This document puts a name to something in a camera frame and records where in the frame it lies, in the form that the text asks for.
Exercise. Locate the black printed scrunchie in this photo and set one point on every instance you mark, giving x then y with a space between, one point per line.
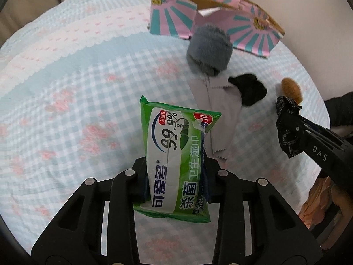
286 127

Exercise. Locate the green wet wipes packet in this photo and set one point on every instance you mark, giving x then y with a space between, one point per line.
172 160

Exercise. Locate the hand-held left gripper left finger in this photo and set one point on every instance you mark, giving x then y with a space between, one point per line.
137 183

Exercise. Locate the black sock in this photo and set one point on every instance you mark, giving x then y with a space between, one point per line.
249 88

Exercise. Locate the orange brown plush puff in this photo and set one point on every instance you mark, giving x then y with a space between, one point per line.
293 89

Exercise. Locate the grey lens cleaning cloth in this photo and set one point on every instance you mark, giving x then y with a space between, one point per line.
208 110

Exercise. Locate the person's right forearm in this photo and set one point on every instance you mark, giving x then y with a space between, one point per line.
340 110

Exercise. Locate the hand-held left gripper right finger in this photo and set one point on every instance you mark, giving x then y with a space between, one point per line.
214 183

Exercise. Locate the grey fuzzy sock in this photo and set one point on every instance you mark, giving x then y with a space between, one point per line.
209 49

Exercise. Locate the blue checkered blanket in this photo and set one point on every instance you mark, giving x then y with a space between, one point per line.
82 102

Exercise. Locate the pink teal striped cardboard box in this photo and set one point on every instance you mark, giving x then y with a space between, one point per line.
220 13

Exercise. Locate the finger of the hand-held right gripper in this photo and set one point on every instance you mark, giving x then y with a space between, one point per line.
317 132

